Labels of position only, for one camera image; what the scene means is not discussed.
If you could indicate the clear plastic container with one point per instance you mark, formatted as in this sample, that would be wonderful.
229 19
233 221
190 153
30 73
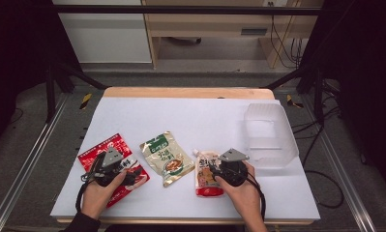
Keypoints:
269 135

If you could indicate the beige green-topped sauce packet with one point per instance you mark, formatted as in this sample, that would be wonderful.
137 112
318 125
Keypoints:
168 158

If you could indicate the yellow black tape strip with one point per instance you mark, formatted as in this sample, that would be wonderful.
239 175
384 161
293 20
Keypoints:
292 101
85 101

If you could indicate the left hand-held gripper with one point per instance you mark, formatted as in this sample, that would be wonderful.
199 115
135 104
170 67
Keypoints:
111 157

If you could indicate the wooden table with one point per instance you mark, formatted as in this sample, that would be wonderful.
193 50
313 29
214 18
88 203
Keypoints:
187 92

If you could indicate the wooden desk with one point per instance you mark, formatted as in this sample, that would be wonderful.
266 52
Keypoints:
210 22

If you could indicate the aluminium rail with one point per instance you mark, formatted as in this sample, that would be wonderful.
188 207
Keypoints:
342 174
23 167

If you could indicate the person's right hand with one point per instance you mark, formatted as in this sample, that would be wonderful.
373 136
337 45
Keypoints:
243 196

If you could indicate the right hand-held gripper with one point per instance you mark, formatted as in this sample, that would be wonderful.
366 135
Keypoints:
233 170

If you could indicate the black horizontal bar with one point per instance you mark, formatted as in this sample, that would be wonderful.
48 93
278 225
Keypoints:
187 9

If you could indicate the person's left hand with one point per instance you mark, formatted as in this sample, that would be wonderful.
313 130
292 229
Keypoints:
96 197

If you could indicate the white table cover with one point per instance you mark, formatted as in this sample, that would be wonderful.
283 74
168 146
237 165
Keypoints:
187 119

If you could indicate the black curtain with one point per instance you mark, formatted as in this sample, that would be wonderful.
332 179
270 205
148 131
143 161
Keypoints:
16 48
364 64

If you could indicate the red seasoning packet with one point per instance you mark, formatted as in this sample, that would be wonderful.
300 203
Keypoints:
90 158

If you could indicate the white cabinet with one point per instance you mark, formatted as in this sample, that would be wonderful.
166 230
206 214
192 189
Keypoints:
106 38

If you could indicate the spouted red-bottomed sauce pouch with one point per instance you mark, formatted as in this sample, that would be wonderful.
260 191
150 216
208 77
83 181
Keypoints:
203 170

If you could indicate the black metal stand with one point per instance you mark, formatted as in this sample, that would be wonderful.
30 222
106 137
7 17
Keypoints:
318 96
50 93

